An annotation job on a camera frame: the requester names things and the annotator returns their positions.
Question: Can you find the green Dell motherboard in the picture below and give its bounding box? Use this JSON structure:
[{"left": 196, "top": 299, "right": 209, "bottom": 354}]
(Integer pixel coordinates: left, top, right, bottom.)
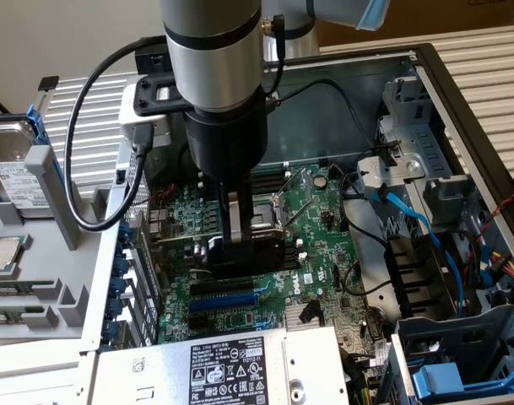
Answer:
[{"left": 145, "top": 162, "right": 395, "bottom": 359}]

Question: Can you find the small black box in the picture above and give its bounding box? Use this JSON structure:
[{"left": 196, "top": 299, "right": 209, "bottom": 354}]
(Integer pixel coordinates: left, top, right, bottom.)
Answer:
[{"left": 134, "top": 38, "right": 172, "bottom": 78}]

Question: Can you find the CPU socket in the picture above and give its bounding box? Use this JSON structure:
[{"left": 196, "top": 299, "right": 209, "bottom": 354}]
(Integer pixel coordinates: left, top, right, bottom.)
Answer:
[{"left": 250, "top": 193, "right": 292, "bottom": 238}]

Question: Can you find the blue disk caddy rail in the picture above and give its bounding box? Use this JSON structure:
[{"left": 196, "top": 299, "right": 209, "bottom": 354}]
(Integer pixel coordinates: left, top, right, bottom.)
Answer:
[{"left": 26, "top": 105, "right": 51, "bottom": 149}]

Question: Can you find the grey post black cap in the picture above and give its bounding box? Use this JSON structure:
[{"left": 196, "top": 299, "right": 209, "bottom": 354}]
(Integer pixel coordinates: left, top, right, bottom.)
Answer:
[{"left": 31, "top": 74, "right": 60, "bottom": 111}]

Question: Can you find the blue disk caddy handle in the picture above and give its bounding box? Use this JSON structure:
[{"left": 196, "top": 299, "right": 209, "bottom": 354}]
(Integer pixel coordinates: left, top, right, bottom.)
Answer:
[{"left": 411, "top": 361, "right": 514, "bottom": 400}]

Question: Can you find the red yellow wire bundle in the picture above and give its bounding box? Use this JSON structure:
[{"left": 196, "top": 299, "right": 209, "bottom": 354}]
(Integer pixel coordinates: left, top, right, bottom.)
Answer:
[{"left": 488, "top": 251, "right": 514, "bottom": 292}]

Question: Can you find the grey disk bay cage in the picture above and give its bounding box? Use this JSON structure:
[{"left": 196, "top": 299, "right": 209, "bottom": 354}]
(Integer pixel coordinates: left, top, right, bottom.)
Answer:
[{"left": 385, "top": 303, "right": 514, "bottom": 405}]

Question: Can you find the silver chipset heatsink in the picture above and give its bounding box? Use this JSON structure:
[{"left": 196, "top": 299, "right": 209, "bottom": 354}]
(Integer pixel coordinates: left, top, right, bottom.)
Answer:
[{"left": 284, "top": 303, "right": 322, "bottom": 329}]

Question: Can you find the black plastic card holder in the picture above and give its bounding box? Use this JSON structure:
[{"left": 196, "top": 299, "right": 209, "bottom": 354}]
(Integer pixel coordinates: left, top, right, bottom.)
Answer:
[{"left": 384, "top": 235, "right": 457, "bottom": 318}]

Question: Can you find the black wire with power connector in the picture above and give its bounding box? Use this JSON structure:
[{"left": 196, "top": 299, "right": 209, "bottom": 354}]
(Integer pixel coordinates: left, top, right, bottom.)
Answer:
[{"left": 262, "top": 77, "right": 388, "bottom": 161}]

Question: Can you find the red black twisted wire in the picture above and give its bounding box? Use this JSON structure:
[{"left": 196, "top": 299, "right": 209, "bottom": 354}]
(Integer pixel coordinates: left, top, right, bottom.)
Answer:
[
  {"left": 149, "top": 183, "right": 177, "bottom": 206},
  {"left": 478, "top": 192, "right": 514, "bottom": 240}
]

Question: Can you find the grey parts rack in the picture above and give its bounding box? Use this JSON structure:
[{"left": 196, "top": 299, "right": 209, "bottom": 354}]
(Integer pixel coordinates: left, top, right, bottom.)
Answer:
[{"left": 0, "top": 143, "right": 119, "bottom": 345}]

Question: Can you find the long blue expansion slot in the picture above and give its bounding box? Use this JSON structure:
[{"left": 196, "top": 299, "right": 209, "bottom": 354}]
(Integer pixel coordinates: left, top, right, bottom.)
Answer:
[{"left": 188, "top": 293, "right": 258, "bottom": 314}]

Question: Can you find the long black expansion slot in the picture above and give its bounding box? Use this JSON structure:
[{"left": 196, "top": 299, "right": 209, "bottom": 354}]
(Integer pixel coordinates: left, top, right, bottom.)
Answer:
[{"left": 189, "top": 276, "right": 255, "bottom": 299}]

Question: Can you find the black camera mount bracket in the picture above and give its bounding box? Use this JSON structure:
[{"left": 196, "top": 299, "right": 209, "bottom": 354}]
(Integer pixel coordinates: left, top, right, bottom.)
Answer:
[{"left": 129, "top": 73, "right": 191, "bottom": 118}]

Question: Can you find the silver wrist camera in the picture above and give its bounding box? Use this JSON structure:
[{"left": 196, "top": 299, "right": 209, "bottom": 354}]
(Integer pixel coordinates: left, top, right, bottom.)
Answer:
[{"left": 118, "top": 83, "right": 173, "bottom": 149}]

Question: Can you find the silver power supply with label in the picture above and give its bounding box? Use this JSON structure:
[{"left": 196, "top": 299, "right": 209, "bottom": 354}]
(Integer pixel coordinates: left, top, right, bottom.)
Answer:
[{"left": 85, "top": 324, "right": 351, "bottom": 405}]

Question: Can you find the plain brown cardboard box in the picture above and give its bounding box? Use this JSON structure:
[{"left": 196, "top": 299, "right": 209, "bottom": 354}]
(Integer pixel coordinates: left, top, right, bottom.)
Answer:
[{"left": 315, "top": 0, "right": 514, "bottom": 48}]

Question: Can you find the silver CPU chip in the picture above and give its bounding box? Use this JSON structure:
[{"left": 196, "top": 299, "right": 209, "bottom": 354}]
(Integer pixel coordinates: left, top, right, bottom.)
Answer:
[{"left": 0, "top": 235, "right": 24, "bottom": 272}]

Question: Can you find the long blue SATA wire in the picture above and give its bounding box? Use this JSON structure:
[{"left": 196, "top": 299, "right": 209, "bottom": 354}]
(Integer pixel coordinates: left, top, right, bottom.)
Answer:
[{"left": 372, "top": 184, "right": 467, "bottom": 320}]

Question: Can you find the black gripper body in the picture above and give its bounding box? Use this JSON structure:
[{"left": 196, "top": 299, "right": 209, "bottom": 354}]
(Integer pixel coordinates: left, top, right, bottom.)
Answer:
[{"left": 181, "top": 99, "right": 269, "bottom": 186}]

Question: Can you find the open metal PC case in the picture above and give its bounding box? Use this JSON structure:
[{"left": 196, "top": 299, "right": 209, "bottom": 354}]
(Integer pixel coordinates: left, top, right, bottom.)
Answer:
[{"left": 81, "top": 41, "right": 514, "bottom": 405}]

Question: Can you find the silver hard disk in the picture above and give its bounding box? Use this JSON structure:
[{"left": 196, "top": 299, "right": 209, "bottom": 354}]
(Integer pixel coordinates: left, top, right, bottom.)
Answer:
[{"left": 0, "top": 119, "right": 55, "bottom": 220}]

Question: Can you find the black cable gold connector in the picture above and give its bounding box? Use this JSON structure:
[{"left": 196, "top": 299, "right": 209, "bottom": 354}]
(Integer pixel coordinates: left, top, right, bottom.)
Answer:
[{"left": 259, "top": 13, "right": 288, "bottom": 102}]

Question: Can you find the silver metal disk bay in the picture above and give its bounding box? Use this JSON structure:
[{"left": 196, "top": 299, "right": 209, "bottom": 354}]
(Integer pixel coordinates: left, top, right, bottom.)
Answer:
[{"left": 356, "top": 77, "right": 479, "bottom": 231}]

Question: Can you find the black USB camera cable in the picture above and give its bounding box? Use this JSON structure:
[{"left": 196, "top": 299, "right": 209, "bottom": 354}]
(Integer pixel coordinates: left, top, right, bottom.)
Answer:
[{"left": 63, "top": 35, "right": 170, "bottom": 233}]

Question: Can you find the green GPU card black heatsink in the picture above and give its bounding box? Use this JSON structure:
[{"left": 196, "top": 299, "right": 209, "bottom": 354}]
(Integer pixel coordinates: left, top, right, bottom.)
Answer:
[{"left": 132, "top": 208, "right": 300, "bottom": 280}]

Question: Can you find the thin black wire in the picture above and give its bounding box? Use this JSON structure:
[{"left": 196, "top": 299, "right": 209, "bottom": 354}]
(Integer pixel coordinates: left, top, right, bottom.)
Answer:
[{"left": 338, "top": 163, "right": 388, "bottom": 250}]

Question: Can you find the green RAM stick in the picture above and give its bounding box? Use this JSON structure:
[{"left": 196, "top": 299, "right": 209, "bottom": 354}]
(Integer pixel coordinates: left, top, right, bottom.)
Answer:
[
  {"left": 0, "top": 281, "right": 35, "bottom": 295},
  {"left": 0, "top": 306, "right": 46, "bottom": 324}
]

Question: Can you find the short blue wire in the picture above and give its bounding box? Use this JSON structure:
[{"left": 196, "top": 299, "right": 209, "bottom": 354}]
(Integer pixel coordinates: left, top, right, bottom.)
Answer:
[{"left": 475, "top": 242, "right": 494, "bottom": 290}]

